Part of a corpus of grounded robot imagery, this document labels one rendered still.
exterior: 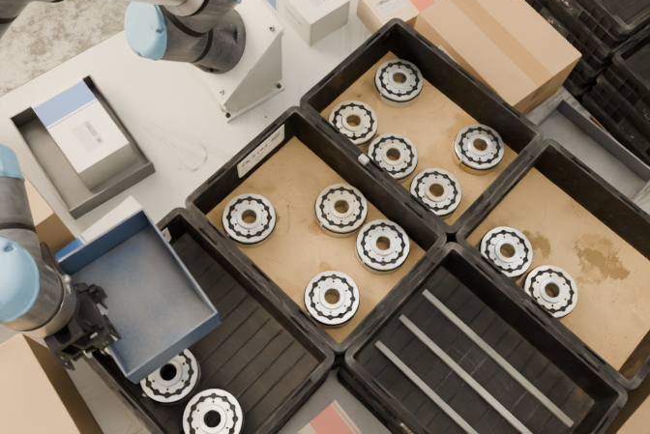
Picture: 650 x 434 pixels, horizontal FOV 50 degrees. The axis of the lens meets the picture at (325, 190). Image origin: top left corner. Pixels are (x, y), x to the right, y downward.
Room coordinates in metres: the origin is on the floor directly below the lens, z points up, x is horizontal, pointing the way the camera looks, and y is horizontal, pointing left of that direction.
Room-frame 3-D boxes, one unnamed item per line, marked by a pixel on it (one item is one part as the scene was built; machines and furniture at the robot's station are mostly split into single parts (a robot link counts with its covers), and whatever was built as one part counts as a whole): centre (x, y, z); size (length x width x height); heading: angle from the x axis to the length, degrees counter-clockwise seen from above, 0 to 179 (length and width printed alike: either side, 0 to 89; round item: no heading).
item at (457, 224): (0.69, -0.17, 0.92); 0.40 x 0.30 x 0.02; 54
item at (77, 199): (0.63, 0.54, 0.73); 0.27 x 0.20 x 0.05; 44
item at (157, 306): (0.23, 0.25, 1.11); 0.20 x 0.15 x 0.07; 45
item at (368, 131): (0.70, -0.04, 0.86); 0.10 x 0.10 x 0.01
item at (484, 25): (0.97, -0.34, 0.78); 0.30 x 0.22 x 0.16; 46
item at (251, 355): (0.21, 0.19, 0.87); 0.40 x 0.30 x 0.11; 54
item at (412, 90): (0.82, -0.12, 0.86); 0.10 x 0.10 x 0.01
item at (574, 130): (0.74, -0.56, 0.73); 0.27 x 0.20 x 0.05; 52
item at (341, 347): (0.45, 0.01, 0.92); 0.40 x 0.30 x 0.02; 54
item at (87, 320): (0.15, 0.29, 1.26); 0.09 x 0.08 x 0.12; 43
